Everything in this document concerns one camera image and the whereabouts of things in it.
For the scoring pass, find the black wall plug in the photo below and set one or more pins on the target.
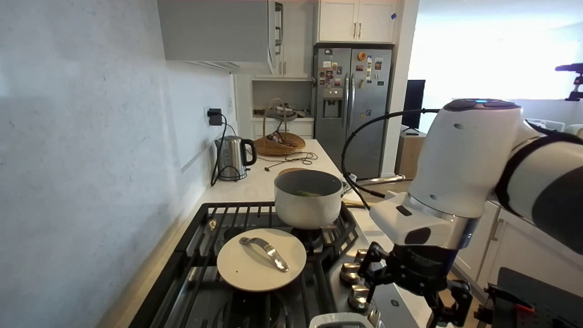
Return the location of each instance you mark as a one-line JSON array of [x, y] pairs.
[[216, 116]]

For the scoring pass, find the brown box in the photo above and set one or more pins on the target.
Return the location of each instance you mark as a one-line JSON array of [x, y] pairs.
[[410, 155]]

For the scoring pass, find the grey range hood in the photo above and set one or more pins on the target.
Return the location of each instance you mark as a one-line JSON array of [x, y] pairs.
[[212, 29]]

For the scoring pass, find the orange black clamp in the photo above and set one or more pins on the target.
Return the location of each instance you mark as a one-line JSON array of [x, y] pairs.
[[507, 300]]

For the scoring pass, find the white pot with lid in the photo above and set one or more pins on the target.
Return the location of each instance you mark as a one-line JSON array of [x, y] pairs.
[[339, 320]]

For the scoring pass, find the black monitor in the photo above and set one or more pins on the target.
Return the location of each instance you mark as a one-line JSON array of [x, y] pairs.
[[414, 102]]

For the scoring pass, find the stainless steel refrigerator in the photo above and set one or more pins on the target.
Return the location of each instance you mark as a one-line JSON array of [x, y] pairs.
[[365, 109]]

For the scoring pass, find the black camera on tripod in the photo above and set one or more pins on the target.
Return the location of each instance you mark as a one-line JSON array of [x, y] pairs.
[[574, 74]]

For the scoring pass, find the white upper cabinets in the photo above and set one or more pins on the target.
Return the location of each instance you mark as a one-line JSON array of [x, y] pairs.
[[356, 20]]

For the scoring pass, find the bright window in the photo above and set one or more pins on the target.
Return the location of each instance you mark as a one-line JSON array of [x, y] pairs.
[[498, 47]]

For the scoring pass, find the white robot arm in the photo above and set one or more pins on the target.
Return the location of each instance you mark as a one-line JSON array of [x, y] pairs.
[[467, 156]]

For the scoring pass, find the silver stove knob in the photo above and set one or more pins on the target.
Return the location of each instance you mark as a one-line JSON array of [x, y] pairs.
[[363, 255], [358, 297], [374, 317], [350, 275]]

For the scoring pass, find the white glass door cabinet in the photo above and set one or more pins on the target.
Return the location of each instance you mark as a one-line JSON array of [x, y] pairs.
[[294, 36]]

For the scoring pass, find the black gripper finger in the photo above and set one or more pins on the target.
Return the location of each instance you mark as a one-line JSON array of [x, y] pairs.
[[380, 266], [452, 306]]

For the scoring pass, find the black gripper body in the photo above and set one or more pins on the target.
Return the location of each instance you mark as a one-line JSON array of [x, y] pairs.
[[425, 266]]

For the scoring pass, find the steel electric kettle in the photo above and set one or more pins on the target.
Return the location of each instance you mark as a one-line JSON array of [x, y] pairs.
[[230, 156]]

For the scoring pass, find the black gas stove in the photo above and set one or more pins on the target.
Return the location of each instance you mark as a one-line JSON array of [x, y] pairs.
[[201, 302]]

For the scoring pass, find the white lower cabinet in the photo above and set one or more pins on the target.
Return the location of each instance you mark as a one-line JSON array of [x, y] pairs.
[[522, 255]]

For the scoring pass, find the round wooden cutting board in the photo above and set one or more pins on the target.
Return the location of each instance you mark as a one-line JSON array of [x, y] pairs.
[[279, 145]]

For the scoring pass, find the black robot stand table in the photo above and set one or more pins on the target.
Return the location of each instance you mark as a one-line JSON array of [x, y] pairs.
[[547, 302]]

